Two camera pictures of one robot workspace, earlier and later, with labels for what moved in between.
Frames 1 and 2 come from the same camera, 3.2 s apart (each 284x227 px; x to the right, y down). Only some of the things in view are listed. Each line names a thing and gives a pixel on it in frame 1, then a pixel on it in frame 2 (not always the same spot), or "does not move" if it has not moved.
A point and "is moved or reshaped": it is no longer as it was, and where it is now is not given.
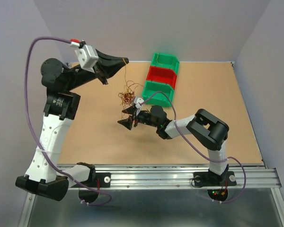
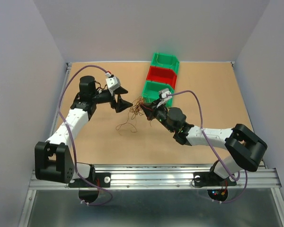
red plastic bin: (164, 75) does not move
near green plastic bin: (157, 94) does not move
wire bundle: (126, 97) is moved or reshaped
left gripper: (113, 64) -> (121, 104)
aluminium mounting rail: (173, 175) does not move
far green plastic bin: (165, 60) does not move
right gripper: (128, 122) -> (154, 107)
